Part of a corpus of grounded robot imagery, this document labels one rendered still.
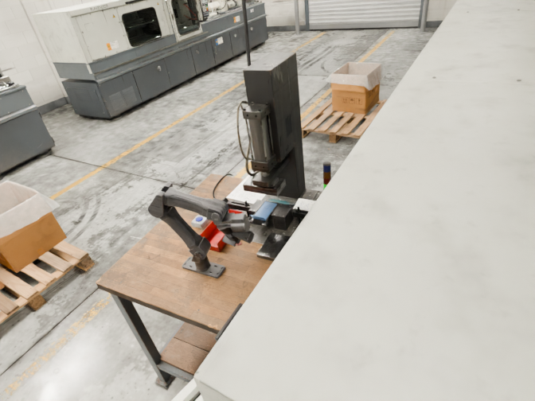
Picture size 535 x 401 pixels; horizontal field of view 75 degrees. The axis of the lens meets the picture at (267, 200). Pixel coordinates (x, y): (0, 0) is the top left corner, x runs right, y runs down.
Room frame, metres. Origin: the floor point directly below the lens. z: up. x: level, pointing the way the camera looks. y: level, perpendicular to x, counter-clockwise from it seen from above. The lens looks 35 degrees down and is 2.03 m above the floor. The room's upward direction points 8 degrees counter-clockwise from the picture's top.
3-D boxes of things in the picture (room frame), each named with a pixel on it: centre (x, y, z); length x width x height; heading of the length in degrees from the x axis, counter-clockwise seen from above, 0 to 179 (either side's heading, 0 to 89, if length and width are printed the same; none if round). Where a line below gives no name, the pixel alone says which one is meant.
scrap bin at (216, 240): (1.38, 0.25, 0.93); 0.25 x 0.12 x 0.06; 149
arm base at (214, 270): (1.16, 0.33, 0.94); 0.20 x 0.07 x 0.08; 59
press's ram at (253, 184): (1.49, -0.03, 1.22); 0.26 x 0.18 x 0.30; 149
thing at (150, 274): (1.30, 0.11, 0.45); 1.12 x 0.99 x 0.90; 59
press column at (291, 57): (1.65, -0.14, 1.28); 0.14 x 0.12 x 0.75; 59
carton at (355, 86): (4.67, -1.42, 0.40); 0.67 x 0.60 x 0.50; 141
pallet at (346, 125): (4.41, -1.27, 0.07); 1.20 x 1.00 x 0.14; 143
